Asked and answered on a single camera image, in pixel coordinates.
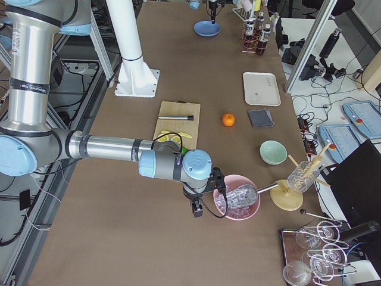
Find teach pendant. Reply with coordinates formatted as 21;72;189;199
318;124;362;164
342;101;380;139

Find tea bottle lower outer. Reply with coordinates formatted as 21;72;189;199
255;11;264;38

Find pink cup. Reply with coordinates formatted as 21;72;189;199
241;0;253;11

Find lemon half thick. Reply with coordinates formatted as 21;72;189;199
157;134;170;142

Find tea bottle lower middle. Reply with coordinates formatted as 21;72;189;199
256;24;271;55

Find tea bottle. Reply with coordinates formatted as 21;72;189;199
243;18;255;51
255;11;264;38
256;24;271;55

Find steel ice scoop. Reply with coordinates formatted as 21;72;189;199
226;183;279;209

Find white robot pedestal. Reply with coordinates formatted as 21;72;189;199
107;0;160;98

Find orange mandarin fruit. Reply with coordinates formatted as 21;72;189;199
221;113;236;127

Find cream rabbit tray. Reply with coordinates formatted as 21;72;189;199
243;71;281;107

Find bamboo cutting board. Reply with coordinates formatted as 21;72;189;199
153;101;201;150

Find far teach pendant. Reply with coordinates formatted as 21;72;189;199
342;101;380;139

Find near teach pendant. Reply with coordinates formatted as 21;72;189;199
318;124;362;164

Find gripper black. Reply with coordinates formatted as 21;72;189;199
183;182;207;218
208;0;218;24

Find clear ice cubes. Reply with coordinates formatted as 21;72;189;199
214;184;260;220

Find pink bowl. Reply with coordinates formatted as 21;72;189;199
213;175;261;220

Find aluminium frame post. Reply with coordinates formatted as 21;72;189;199
285;0;337;94

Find blue round plate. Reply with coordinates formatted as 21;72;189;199
193;20;221;38

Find grey folded cloth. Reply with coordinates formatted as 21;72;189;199
248;108;274;128

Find green ceramic bowl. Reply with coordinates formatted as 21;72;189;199
260;140;288;165

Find wine glass rack tray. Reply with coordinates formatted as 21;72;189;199
280;219;357;285

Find yellow plastic knife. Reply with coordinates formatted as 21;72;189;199
161;130;193;139

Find tea bottle top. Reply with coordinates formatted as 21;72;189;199
243;18;255;51

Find lemon slice thin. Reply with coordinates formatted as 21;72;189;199
170;135;181;144

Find copper wire bottle rack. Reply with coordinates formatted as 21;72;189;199
241;16;271;55

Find clear glass mug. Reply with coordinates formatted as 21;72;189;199
287;161;320;193

